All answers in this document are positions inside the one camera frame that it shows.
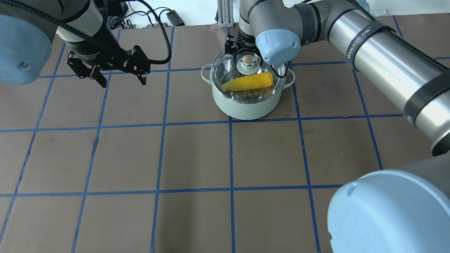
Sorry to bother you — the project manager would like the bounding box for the pale green cooking pot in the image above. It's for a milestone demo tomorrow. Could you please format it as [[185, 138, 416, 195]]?
[[201, 51, 295, 120]]

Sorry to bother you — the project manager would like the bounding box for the yellow corn cob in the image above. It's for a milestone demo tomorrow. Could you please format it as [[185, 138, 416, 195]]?
[[221, 72, 273, 91]]

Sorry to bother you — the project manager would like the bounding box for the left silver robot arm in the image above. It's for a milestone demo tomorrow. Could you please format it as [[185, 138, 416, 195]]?
[[1, 0, 150, 87]]

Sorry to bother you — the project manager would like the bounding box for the aluminium frame post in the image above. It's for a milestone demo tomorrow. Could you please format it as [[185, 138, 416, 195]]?
[[217, 0, 234, 28]]

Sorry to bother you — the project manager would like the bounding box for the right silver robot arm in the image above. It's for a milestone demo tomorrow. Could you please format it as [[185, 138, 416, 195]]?
[[229, 62, 432, 253]]

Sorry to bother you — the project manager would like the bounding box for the glass pot lid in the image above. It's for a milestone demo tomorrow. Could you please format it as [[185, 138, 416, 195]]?
[[210, 51, 291, 104]]

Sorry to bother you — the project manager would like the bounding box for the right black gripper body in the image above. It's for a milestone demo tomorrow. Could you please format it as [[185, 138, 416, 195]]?
[[224, 32, 262, 60]]

